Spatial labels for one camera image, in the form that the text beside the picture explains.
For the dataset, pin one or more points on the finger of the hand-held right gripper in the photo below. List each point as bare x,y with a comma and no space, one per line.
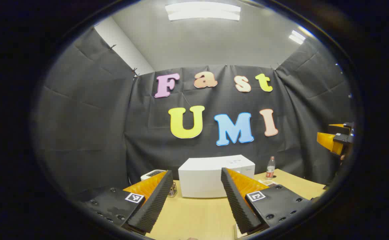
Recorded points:
342,128
329,141

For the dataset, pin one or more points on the long ceiling light panel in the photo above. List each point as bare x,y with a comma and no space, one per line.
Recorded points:
202,11

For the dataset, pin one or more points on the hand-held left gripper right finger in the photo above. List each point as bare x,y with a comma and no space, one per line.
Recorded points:
236,206

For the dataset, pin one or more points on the clear bottle with red label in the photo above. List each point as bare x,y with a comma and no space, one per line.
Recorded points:
270,170

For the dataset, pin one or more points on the white microwave oven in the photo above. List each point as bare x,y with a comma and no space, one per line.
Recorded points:
201,176

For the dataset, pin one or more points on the small ceiling light panel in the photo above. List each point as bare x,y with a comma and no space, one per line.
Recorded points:
297,36

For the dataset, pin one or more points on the white divided dish of beans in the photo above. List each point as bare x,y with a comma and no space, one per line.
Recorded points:
268,183

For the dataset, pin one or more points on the white rectangular plate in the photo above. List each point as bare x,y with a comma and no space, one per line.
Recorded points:
238,232

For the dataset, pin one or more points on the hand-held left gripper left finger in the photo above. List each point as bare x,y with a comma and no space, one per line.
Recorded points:
154,206

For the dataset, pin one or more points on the white toaster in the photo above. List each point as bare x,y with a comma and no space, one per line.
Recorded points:
151,174

